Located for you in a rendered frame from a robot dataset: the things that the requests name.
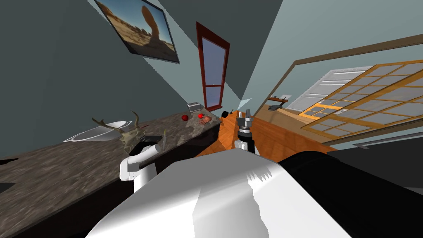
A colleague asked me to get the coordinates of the antlered animal skull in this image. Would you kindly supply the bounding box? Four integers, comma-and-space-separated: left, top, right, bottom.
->
91, 111, 147, 154

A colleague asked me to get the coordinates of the white bowl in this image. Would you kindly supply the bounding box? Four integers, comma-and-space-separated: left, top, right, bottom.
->
62, 120, 132, 143

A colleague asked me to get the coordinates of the white panelled door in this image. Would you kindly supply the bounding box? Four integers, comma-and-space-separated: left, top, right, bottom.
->
287, 66, 374, 112

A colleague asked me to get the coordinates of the yellow-framed glass door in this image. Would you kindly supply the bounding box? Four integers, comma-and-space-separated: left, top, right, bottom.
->
299, 59, 423, 143

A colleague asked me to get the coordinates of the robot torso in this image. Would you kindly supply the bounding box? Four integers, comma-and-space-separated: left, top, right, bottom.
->
85, 148, 352, 238

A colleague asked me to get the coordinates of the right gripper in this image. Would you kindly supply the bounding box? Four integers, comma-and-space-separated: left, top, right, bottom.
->
236, 109, 254, 133

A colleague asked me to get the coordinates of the framed desert rock picture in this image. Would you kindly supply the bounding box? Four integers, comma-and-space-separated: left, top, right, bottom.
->
94, 0, 181, 64

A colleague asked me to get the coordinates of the red-framed window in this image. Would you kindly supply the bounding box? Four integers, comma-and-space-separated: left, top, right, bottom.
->
195, 21, 231, 112

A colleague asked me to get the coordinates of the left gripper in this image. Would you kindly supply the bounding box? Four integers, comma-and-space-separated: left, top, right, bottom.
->
144, 129, 167, 150

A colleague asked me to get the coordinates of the wooden wall shelf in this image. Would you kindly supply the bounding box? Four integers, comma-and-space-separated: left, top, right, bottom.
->
267, 95, 292, 111

